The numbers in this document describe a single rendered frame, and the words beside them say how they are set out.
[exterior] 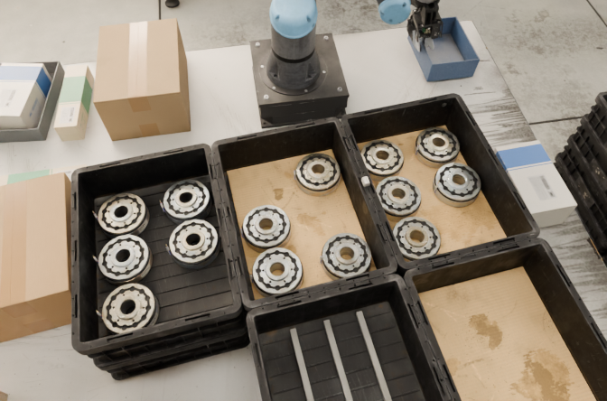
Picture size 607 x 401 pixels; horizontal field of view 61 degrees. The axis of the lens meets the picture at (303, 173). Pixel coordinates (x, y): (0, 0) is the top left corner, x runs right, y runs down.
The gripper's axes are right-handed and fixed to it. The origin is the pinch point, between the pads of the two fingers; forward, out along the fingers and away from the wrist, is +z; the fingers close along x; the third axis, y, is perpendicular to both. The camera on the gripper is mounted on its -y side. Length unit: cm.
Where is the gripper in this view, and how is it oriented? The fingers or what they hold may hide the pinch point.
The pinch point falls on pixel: (421, 45)
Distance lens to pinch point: 164.3
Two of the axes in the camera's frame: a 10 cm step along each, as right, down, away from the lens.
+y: 1.3, 8.2, -5.6
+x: 9.8, -1.8, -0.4
